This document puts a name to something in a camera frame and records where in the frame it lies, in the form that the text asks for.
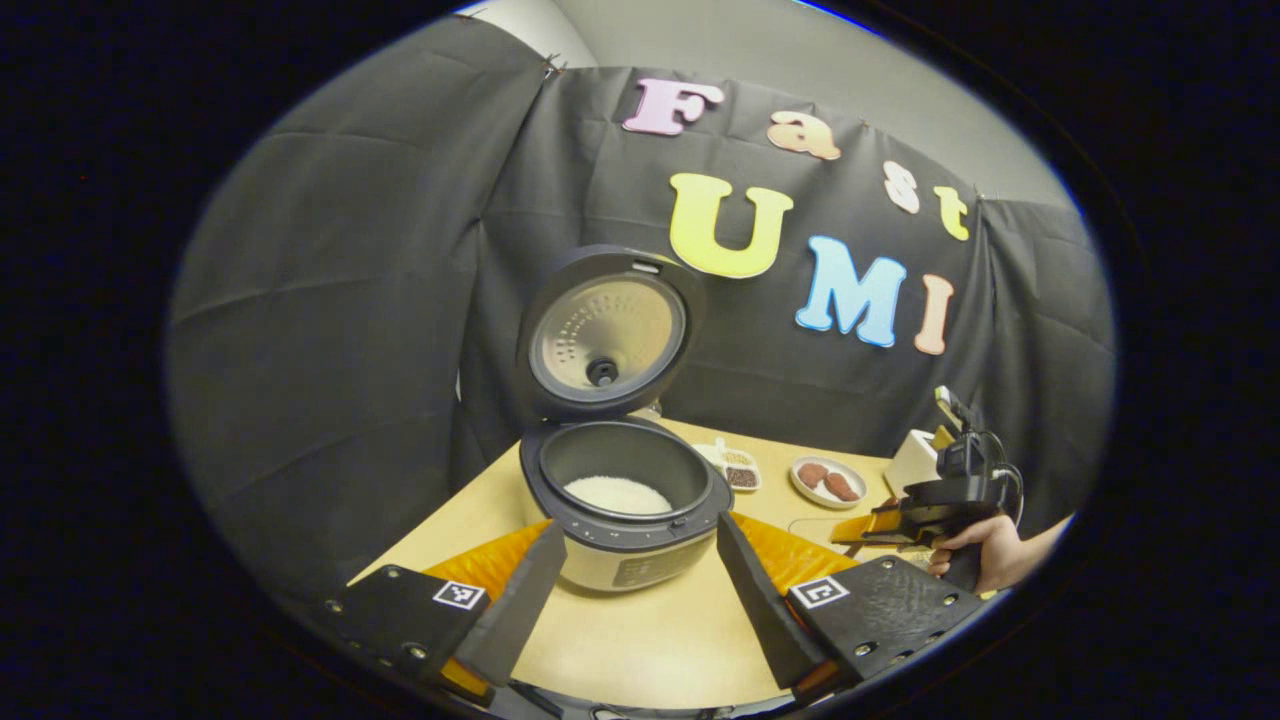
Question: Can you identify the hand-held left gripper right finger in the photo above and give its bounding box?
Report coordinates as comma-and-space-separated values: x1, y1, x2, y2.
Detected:
716, 512, 986, 706

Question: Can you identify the black backdrop cloth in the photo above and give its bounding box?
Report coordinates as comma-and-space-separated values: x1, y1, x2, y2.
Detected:
165, 15, 1116, 601

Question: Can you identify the white toaster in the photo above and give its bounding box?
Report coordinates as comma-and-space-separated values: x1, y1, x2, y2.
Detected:
884, 428, 946, 499

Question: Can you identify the white divided bean dish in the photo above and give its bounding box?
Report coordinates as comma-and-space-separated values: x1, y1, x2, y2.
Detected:
695, 438, 763, 493

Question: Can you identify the dark grey rice cooker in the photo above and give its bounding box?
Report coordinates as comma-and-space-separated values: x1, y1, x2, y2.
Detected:
515, 245, 736, 593

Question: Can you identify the clear tray of white rice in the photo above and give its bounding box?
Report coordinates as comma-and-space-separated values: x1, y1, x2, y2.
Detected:
788, 517, 871, 551

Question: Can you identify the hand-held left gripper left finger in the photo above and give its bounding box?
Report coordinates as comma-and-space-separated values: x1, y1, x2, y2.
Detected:
318, 520, 568, 703

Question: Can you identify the white round plate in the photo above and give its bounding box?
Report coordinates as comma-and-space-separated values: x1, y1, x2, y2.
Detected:
788, 456, 868, 510

